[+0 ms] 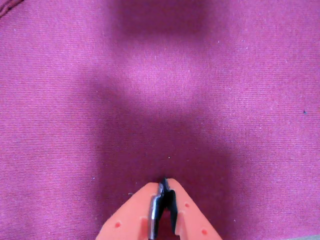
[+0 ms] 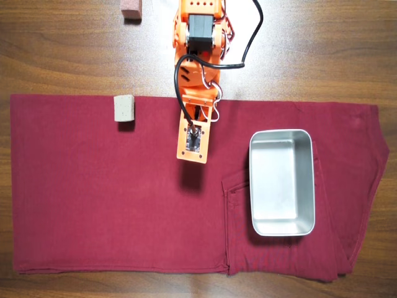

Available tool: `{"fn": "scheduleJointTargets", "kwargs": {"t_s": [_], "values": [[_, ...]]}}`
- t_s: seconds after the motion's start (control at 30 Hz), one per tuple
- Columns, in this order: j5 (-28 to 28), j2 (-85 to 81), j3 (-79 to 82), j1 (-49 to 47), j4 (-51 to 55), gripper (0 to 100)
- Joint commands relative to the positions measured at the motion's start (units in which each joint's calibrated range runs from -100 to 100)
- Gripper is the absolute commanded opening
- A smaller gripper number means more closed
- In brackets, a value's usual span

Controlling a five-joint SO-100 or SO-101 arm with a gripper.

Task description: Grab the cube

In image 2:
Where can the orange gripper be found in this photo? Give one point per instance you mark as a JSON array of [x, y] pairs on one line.
[[201, 114]]

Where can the orange camera mount with board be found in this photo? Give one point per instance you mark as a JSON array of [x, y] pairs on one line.
[[183, 146]]

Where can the pink sponge block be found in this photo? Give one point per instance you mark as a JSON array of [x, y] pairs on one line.
[[131, 9]]

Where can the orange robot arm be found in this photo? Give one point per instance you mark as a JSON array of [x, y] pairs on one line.
[[198, 76]]

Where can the rectangular metal tray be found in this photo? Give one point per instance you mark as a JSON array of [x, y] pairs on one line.
[[281, 183]]

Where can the beige sponge cube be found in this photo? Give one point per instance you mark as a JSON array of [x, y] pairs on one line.
[[124, 108]]

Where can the dark red cloth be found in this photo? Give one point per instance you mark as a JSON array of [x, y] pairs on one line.
[[93, 186]]

